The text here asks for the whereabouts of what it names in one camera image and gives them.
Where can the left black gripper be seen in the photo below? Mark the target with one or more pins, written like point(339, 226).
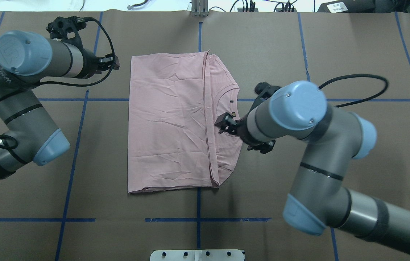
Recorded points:
point(91, 64)

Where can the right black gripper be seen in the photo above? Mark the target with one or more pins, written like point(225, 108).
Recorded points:
point(241, 127)

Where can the pink Snoopy t-shirt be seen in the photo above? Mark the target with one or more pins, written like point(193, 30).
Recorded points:
point(174, 101)

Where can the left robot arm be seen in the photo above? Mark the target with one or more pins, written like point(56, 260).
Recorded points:
point(27, 131)

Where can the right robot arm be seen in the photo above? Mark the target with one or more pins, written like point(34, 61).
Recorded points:
point(334, 137)

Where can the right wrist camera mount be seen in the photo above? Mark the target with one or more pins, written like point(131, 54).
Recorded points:
point(264, 91)

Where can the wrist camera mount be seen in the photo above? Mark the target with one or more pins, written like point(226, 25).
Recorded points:
point(67, 30)
point(264, 91)

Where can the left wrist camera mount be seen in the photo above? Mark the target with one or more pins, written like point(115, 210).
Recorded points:
point(67, 30)

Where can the aluminium frame post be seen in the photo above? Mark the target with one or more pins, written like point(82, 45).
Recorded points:
point(199, 8)

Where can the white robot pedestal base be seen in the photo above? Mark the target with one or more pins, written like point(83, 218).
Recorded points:
point(198, 255)

